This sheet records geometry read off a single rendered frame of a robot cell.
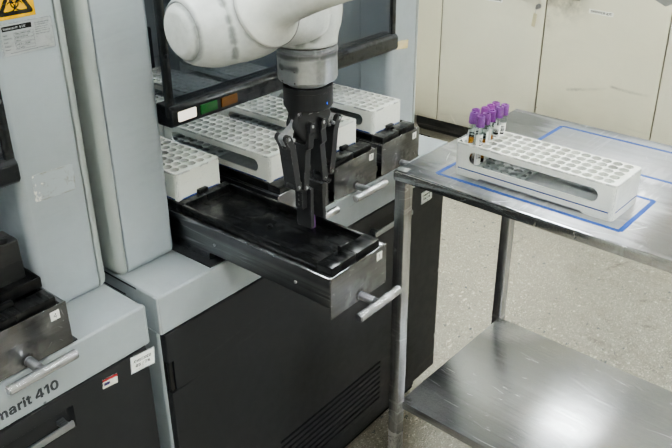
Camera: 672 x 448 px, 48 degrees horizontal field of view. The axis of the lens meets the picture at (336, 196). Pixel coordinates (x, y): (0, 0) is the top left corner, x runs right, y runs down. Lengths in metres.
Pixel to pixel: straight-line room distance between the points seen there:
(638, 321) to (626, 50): 1.22
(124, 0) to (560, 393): 1.20
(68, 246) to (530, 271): 1.86
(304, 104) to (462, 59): 2.58
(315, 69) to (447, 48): 2.63
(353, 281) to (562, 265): 1.72
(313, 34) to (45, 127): 0.39
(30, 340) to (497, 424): 0.96
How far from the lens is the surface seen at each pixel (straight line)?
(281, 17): 0.92
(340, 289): 1.11
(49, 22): 1.09
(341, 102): 1.61
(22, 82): 1.09
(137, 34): 1.17
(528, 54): 3.49
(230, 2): 0.93
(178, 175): 1.30
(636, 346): 2.45
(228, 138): 1.43
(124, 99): 1.18
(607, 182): 1.27
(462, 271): 2.68
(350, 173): 1.48
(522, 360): 1.83
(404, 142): 1.61
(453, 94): 3.73
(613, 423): 1.72
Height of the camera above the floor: 1.38
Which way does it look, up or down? 26 degrees down
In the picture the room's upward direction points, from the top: 1 degrees counter-clockwise
